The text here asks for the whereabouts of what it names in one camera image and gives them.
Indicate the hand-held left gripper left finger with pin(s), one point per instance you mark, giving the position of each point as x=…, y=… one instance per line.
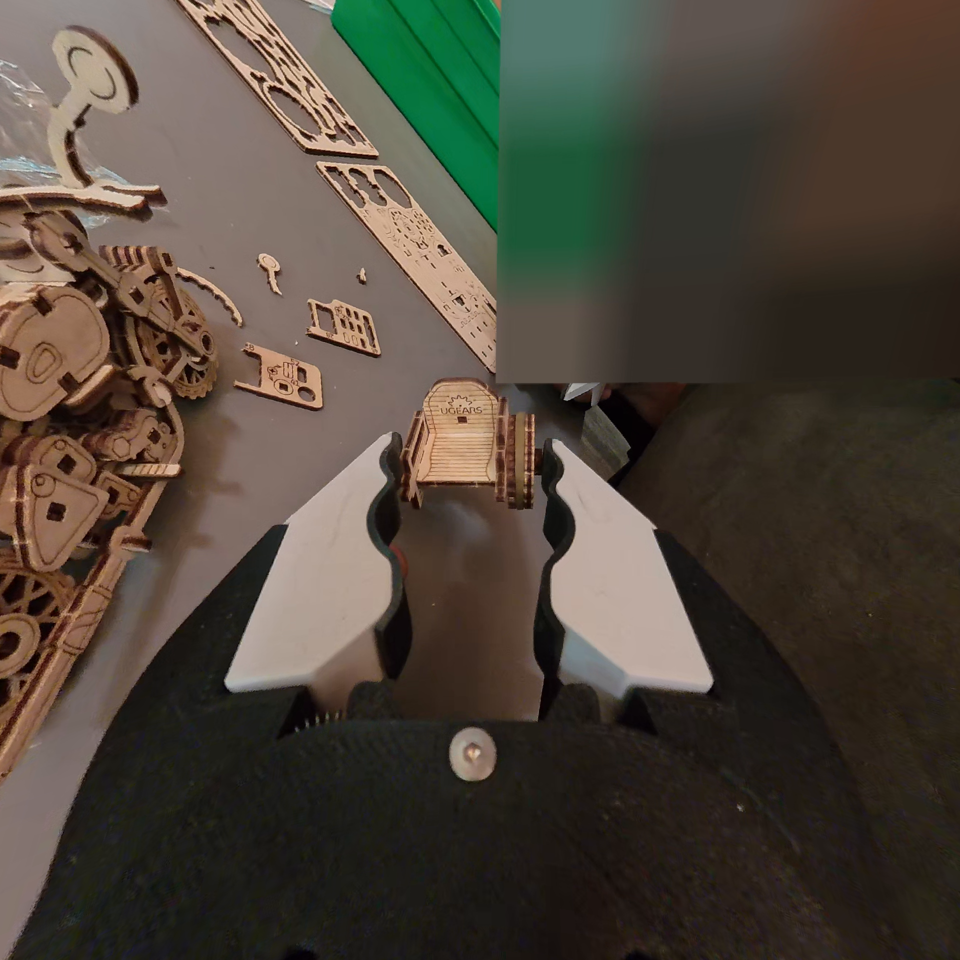
x=315, y=585

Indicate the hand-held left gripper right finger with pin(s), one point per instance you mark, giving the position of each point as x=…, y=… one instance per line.
x=622, y=600

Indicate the small wooden seat model part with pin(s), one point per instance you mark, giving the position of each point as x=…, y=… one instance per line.
x=457, y=446

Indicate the small forked wooden plate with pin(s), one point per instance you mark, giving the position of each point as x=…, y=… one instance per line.
x=296, y=390

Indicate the person's dark clothing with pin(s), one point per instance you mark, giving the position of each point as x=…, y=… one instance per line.
x=825, y=562

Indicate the small slotted wooden plate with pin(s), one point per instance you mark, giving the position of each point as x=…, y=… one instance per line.
x=330, y=330

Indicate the curved toothed wooden piece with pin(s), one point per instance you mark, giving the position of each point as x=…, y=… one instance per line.
x=217, y=294

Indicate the small key-shaped wooden piece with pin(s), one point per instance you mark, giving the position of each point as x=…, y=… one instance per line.
x=268, y=264

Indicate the wooden motorcycle model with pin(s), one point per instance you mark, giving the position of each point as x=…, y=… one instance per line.
x=67, y=360

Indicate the narrow cut-out wooden sheet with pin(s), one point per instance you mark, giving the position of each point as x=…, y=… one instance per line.
x=420, y=247

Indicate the green plastic box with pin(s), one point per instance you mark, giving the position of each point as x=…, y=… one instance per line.
x=420, y=82

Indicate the large cut-out wooden sheet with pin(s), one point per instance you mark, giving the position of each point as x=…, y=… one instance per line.
x=247, y=60

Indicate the clear plastic bag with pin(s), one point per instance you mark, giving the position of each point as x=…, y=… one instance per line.
x=22, y=142

